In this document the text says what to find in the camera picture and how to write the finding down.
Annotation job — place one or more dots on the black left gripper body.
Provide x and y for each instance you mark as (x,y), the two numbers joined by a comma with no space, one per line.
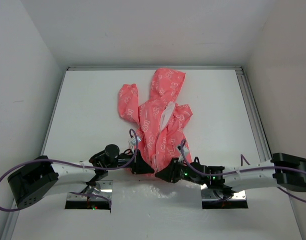
(134,162)

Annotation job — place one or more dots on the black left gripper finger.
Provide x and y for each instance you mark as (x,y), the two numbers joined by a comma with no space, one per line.
(145,167)
(147,172)

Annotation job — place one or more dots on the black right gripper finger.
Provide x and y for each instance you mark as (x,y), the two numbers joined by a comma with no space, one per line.
(168,179)
(166,172)

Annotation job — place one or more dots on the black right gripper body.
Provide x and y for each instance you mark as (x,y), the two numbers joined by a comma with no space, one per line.
(183,174)

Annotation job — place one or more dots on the pink patterned hooded jacket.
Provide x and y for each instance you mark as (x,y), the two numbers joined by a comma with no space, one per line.
(160,119)

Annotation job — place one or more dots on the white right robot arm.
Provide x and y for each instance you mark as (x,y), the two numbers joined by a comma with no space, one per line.
(283,170)

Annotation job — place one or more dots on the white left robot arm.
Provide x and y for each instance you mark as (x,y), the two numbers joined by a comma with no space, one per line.
(43,177)

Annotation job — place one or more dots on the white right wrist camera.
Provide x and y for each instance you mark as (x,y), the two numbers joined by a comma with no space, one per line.
(183,152)

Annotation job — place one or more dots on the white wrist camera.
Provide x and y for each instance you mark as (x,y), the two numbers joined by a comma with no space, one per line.
(183,152)
(134,143)

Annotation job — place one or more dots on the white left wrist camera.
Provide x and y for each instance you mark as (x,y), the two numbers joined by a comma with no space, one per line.
(134,143)

